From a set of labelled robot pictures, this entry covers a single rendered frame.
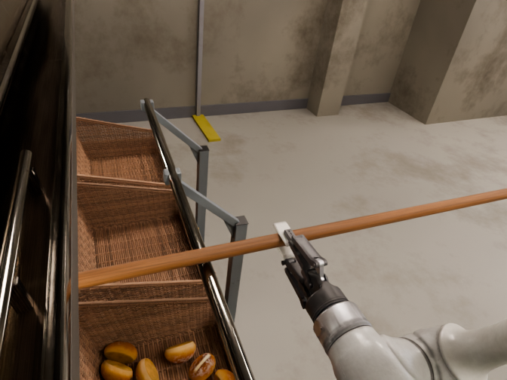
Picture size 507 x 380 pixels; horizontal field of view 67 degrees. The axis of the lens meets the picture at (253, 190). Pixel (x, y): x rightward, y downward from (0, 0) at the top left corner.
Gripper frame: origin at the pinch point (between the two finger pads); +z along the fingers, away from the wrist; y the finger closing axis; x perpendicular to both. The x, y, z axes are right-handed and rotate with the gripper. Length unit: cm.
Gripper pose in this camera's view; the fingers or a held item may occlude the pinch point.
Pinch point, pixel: (284, 239)
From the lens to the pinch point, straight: 84.2
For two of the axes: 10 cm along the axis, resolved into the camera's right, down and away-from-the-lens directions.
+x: 9.2, -1.3, 3.6
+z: -3.7, -5.7, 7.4
